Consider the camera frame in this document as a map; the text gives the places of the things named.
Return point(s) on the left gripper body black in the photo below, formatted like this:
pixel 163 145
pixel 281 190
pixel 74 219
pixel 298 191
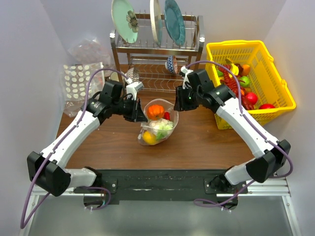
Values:
pixel 129 109

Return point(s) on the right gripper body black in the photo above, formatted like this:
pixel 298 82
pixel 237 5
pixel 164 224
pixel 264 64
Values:
pixel 187 99

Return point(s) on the red toy chili pepper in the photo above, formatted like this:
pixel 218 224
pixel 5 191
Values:
pixel 166 116

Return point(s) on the orange toy pumpkin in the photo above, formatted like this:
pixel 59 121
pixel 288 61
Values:
pixel 155 112

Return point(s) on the polka dot zip bag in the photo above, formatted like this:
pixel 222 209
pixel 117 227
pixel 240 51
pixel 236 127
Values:
pixel 168 107

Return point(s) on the yellow toy lemon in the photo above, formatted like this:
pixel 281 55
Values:
pixel 149 138

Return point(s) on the white toy cauliflower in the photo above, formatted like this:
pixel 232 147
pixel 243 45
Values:
pixel 161 128

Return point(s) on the red toy lobster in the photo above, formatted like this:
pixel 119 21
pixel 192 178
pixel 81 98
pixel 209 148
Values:
pixel 231 83

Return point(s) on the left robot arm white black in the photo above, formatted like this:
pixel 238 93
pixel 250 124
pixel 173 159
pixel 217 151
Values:
pixel 47 169

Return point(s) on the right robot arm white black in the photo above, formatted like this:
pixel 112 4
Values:
pixel 198 90

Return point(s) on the polka dot bag stack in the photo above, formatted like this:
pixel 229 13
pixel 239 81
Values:
pixel 76 84

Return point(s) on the crumpled clear plastic bag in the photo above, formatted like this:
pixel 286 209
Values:
pixel 90 52

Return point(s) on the patterned grey bowl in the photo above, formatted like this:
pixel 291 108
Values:
pixel 133 74

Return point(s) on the cream enamel mug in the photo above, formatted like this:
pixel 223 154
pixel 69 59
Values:
pixel 114 77

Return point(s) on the blue patterned bowl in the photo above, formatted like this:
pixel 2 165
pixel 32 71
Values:
pixel 171 65

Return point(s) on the metal dish rack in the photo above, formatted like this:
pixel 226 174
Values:
pixel 149 58

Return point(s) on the yellow toy banana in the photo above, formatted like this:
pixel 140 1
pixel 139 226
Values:
pixel 234 69

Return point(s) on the green toy apple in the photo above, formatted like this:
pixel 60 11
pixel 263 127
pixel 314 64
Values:
pixel 244 81

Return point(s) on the round red toy fruit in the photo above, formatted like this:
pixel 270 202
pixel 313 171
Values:
pixel 252 97

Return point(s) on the red toy apple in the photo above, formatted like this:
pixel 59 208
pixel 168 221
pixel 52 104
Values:
pixel 266 106

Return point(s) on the dark teal plate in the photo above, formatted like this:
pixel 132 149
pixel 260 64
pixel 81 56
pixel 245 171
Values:
pixel 174 22

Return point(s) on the yellow plastic basket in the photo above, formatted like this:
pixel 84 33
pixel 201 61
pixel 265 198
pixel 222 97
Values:
pixel 265 80

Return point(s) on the mint green flower plate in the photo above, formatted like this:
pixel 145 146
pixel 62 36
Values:
pixel 125 21

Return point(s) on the cream rimmed plate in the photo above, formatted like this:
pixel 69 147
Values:
pixel 156 21

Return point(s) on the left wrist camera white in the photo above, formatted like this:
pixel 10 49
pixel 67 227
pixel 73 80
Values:
pixel 132 88

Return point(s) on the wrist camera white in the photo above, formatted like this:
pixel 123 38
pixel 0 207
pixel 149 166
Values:
pixel 132 88
pixel 184 74

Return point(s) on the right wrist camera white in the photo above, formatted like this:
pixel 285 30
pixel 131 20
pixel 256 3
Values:
pixel 184 74

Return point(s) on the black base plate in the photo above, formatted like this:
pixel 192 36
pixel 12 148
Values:
pixel 164 185

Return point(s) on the aluminium rail frame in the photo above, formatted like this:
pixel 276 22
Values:
pixel 272 187

